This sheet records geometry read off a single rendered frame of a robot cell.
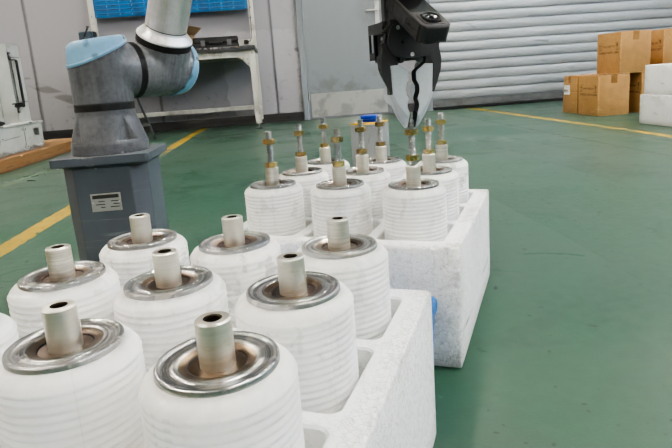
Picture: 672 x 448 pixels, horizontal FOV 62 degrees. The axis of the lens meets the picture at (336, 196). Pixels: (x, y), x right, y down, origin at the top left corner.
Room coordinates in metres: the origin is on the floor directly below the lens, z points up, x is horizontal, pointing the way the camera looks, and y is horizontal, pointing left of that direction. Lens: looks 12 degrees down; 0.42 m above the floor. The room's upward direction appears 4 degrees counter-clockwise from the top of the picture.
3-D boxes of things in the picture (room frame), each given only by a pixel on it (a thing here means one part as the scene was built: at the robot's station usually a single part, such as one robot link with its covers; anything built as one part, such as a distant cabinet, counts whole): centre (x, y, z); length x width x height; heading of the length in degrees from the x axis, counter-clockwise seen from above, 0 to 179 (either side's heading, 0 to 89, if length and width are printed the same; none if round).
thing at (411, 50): (0.85, -0.11, 0.49); 0.09 x 0.08 x 0.12; 16
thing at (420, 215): (0.83, -0.12, 0.16); 0.10 x 0.10 x 0.18
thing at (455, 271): (0.98, -0.05, 0.09); 0.39 x 0.39 x 0.18; 68
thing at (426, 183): (0.82, -0.12, 0.25); 0.08 x 0.08 x 0.01
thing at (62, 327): (0.36, 0.19, 0.26); 0.02 x 0.02 x 0.03
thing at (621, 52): (4.35, -2.24, 0.45); 0.30 x 0.24 x 0.30; 6
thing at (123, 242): (0.62, 0.22, 0.25); 0.08 x 0.08 x 0.01
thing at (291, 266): (0.43, 0.04, 0.26); 0.02 x 0.02 x 0.03
